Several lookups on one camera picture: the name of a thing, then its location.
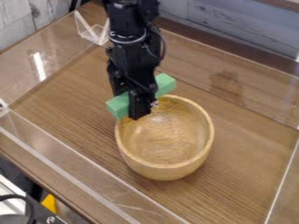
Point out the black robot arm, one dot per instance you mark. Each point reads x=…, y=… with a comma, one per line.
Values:
x=132, y=19

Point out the clear acrylic corner bracket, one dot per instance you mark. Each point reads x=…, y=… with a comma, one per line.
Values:
x=93, y=33

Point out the brown wooden bowl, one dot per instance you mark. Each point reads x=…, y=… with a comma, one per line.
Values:
x=165, y=145

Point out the clear acrylic barrier wall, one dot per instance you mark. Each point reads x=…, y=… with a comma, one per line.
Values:
x=56, y=132

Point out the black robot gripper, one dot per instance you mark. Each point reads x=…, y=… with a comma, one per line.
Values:
x=133, y=58

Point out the green rectangular block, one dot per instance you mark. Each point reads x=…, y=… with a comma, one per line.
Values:
x=117, y=104

